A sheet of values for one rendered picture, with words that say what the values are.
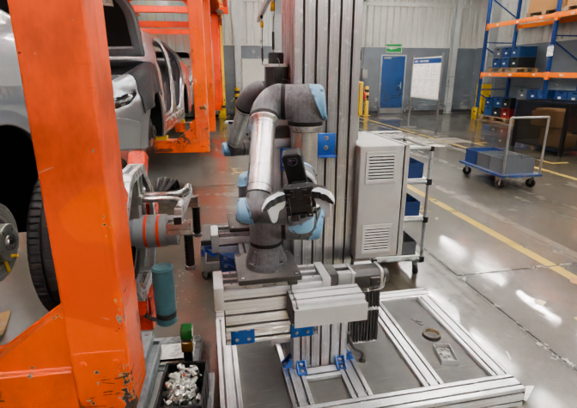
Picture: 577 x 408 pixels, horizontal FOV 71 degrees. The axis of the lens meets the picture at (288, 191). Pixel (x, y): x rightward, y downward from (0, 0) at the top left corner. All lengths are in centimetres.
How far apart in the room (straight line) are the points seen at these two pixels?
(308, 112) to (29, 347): 106
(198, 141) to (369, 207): 390
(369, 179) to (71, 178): 103
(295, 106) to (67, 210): 71
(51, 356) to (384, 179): 125
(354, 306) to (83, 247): 88
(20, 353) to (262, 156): 88
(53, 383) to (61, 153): 67
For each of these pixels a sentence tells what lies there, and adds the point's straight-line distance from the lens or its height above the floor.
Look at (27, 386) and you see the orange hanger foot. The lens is 148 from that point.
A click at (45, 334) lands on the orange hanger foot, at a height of 79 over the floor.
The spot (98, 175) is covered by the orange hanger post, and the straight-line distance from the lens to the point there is 113.
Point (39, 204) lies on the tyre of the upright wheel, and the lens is 165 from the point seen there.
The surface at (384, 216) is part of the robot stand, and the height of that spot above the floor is 94.
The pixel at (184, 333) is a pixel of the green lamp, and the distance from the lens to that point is 151.
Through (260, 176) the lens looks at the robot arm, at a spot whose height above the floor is 121.
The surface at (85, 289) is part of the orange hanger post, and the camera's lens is 126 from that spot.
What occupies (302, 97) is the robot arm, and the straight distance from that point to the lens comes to 132.
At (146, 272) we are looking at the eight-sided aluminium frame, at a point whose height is 61.
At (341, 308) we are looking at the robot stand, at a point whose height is 72.
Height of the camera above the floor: 150
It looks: 16 degrees down
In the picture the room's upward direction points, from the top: straight up
